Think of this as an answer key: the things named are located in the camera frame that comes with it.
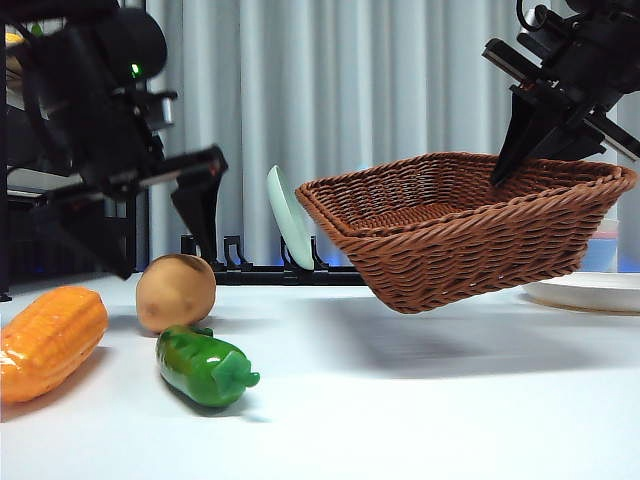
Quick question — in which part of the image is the pale green plate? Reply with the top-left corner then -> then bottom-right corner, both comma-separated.
266,164 -> 316,271

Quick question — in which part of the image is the tan potato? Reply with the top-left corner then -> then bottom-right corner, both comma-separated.
135,253 -> 218,335

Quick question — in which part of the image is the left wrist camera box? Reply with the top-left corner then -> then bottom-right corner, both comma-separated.
144,91 -> 177,132

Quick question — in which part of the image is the black metal shelf frame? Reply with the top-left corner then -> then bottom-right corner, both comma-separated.
0,39 -> 151,304

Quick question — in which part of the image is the black plate rack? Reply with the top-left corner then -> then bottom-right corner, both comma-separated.
180,234 -> 369,287

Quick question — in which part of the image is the white flat plate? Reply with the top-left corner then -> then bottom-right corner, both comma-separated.
522,272 -> 640,315

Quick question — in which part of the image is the green cucumber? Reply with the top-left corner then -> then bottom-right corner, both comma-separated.
155,324 -> 262,409

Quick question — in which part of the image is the blue bowl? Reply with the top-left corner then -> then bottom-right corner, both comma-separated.
579,238 -> 620,274

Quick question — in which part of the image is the brown wicker basket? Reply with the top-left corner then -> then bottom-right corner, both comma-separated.
294,151 -> 640,315

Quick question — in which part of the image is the grey pleated curtain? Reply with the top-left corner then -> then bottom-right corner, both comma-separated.
144,0 -> 640,274

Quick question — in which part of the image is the orange corn cob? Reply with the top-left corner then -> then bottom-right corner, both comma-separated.
0,285 -> 110,404

